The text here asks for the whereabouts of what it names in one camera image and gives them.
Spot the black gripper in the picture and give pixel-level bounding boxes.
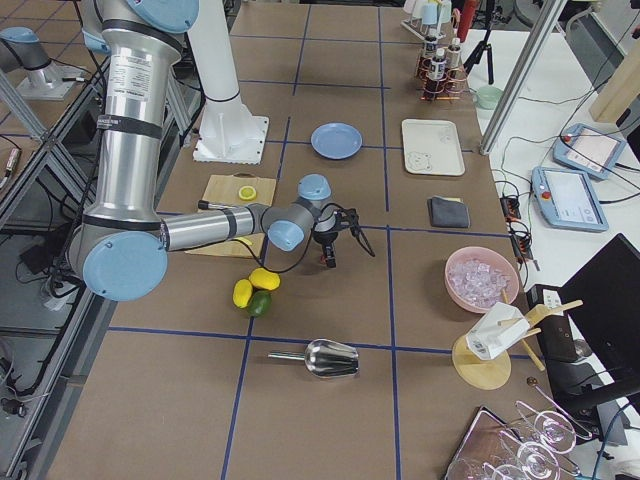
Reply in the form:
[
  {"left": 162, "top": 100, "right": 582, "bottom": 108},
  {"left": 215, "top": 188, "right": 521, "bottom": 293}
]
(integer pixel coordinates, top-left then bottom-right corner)
[{"left": 312, "top": 208, "right": 339, "bottom": 268}]

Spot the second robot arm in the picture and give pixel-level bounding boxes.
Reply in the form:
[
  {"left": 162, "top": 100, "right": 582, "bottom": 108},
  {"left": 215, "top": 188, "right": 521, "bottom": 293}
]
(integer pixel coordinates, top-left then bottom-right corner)
[{"left": 1, "top": 26, "right": 74, "bottom": 101}]

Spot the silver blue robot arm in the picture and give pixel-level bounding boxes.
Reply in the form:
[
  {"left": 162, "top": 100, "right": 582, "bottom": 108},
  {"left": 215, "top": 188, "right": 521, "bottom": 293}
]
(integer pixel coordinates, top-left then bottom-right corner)
[{"left": 68, "top": 1, "right": 338, "bottom": 301}]

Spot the blue round plate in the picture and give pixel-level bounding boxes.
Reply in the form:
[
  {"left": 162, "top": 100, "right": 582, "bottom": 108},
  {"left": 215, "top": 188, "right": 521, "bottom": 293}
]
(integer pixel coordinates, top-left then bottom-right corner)
[{"left": 311, "top": 122, "right": 363, "bottom": 160}]

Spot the yellow lemon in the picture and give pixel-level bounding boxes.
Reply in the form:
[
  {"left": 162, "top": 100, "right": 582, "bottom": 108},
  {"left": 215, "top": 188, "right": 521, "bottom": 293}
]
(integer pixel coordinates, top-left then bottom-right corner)
[
  {"left": 248, "top": 268, "right": 281, "bottom": 291},
  {"left": 232, "top": 279, "right": 254, "bottom": 309}
]

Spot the green lime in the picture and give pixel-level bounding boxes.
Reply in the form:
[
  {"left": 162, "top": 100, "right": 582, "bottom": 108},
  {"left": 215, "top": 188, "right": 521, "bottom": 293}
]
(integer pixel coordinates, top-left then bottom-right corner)
[{"left": 246, "top": 290, "right": 272, "bottom": 317}]

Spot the half lemon slice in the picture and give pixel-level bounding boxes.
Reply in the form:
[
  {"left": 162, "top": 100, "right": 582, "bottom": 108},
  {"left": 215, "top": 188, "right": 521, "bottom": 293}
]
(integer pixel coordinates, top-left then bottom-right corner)
[{"left": 237, "top": 185, "right": 257, "bottom": 201}]

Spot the silver metal scoop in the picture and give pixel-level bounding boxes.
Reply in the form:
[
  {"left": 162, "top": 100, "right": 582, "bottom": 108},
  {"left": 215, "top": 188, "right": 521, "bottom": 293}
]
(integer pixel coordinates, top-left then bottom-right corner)
[{"left": 268, "top": 339, "right": 359, "bottom": 379}]

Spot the wooden cutting board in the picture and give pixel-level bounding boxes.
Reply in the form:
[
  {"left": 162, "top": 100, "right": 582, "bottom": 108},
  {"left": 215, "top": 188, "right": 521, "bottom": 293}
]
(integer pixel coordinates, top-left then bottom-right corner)
[{"left": 188, "top": 174, "right": 277, "bottom": 258}]

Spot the grey folded cloth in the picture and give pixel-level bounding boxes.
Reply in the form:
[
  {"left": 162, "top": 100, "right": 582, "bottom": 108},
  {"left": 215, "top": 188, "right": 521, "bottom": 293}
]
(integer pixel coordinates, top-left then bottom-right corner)
[{"left": 427, "top": 196, "right": 470, "bottom": 228}]

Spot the cream bear tray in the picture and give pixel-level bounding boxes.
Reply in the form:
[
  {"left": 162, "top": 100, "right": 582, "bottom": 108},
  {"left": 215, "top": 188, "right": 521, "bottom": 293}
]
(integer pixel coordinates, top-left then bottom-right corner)
[{"left": 401, "top": 119, "right": 465, "bottom": 176}]

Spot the pink bowl of ice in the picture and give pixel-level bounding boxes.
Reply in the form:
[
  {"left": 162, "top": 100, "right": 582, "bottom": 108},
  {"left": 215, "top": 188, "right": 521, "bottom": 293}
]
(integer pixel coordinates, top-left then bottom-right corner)
[{"left": 444, "top": 246, "right": 520, "bottom": 313}]

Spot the wooden cup stand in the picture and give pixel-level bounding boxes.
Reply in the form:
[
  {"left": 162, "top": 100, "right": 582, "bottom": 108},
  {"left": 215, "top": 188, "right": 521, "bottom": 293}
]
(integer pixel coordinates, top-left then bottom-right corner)
[{"left": 452, "top": 300, "right": 583, "bottom": 390}]

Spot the white paper cup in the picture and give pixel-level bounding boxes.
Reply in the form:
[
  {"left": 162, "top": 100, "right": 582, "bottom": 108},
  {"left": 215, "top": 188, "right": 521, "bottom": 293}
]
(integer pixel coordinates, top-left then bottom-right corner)
[{"left": 466, "top": 302, "right": 530, "bottom": 361}]

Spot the tea bottle white cap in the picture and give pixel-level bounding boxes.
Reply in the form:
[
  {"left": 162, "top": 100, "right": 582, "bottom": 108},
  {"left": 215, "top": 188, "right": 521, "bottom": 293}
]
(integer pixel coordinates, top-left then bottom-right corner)
[{"left": 428, "top": 48, "right": 446, "bottom": 82}]

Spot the green ceramic cup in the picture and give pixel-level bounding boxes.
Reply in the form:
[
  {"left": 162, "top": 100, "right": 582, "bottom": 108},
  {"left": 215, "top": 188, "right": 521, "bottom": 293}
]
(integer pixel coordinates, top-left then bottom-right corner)
[{"left": 475, "top": 85, "right": 503, "bottom": 110}]

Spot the blue teach pendant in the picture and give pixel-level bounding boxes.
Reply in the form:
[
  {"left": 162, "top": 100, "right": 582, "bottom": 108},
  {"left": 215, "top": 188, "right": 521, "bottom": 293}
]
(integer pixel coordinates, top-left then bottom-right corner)
[
  {"left": 553, "top": 123, "right": 627, "bottom": 180},
  {"left": 531, "top": 167, "right": 609, "bottom": 232}
]

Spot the black monitor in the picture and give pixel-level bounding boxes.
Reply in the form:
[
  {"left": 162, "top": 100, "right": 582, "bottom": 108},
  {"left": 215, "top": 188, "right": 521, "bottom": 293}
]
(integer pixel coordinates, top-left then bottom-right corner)
[{"left": 540, "top": 233, "right": 639, "bottom": 414}]

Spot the steel cylinder handle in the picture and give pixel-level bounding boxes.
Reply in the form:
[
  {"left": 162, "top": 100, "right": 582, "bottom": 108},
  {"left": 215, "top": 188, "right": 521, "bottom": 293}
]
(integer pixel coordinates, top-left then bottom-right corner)
[{"left": 197, "top": 199, "right": 266, "bottom": 211}]

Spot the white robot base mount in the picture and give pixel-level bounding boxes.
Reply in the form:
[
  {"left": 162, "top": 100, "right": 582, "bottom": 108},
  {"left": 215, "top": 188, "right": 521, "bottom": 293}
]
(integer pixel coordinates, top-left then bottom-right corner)
[{"left": 188, "top": 1, "right": 269, "bottom": 165}]

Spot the copper wire bottle rack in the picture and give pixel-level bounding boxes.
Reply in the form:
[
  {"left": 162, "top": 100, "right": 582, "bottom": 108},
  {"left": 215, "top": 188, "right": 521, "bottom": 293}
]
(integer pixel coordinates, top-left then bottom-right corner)
[{"left": 416, "top": 48, "right": 468, "bottom": 101}]

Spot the black camera tripod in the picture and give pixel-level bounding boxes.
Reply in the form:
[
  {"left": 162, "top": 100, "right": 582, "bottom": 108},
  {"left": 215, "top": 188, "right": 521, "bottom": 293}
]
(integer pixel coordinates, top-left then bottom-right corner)
[{"left": 463, "top": 0, "right": 496, "bottom": 85}]

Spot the aluminium frame post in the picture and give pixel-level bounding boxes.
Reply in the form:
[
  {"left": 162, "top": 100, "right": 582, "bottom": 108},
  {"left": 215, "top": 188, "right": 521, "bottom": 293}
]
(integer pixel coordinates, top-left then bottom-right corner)
[{"left": 479, "top": 0, "right": 567, "bottom": 155}]

